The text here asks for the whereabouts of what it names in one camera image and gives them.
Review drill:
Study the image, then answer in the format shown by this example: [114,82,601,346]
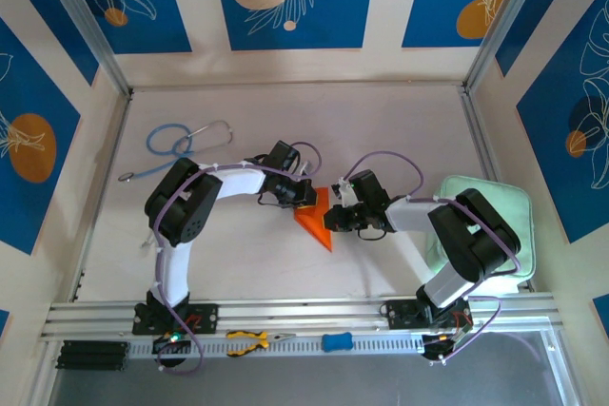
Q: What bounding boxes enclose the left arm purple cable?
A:
[151,141,323,377]

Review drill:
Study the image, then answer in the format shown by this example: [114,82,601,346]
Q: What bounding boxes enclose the light green folded cushion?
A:
[422,175,538,294]

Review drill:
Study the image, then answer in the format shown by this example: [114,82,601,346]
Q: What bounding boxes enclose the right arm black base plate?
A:
[383,299,473,331]

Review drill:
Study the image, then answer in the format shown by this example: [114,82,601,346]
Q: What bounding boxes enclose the blue bone-shaped sponge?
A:
[321,332,354,353]

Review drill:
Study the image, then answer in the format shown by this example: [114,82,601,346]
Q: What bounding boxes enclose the aluminium side rail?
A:
[69,91,134,303]
[459,87,537,294]

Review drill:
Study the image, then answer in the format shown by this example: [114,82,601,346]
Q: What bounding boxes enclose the right black controller board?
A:
[421,329,472,368]

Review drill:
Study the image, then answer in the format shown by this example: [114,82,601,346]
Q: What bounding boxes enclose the aluminium front rail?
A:
[40,292,565,344]

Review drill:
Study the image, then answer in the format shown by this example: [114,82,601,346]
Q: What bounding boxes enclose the black controller board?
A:
[151,333,192,356]
[421,329,472,368]

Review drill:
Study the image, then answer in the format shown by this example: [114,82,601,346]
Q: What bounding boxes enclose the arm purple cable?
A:
[343,151,521,364]
[151,141,323,377]

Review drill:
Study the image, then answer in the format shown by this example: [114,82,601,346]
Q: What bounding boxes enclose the grey slotted cable duct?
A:
[127,333,429,360]

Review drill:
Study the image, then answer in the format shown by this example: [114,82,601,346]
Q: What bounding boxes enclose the left black controller board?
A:
[151,333,192,356]

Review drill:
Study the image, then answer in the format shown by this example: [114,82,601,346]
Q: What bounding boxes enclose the black ribbed block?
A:
[55,339,130,372]

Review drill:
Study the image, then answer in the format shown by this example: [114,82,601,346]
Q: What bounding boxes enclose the aluminium frame post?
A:
[33,0,135,99]
[462,0,560,96]

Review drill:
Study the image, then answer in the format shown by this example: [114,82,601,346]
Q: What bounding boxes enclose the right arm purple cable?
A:
[343,151,521,364]

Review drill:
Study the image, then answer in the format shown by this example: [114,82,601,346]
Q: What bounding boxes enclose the orange square paper sheet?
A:
[293,185,334,254]

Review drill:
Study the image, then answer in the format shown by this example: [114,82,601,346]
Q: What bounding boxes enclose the blue tube stethoscope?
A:
[117,119,235,184]

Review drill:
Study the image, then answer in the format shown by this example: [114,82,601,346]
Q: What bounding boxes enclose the yellow black handled pliers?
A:
[226,329,297,358]

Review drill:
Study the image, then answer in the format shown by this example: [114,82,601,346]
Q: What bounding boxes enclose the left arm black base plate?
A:
[131,301,221,336]

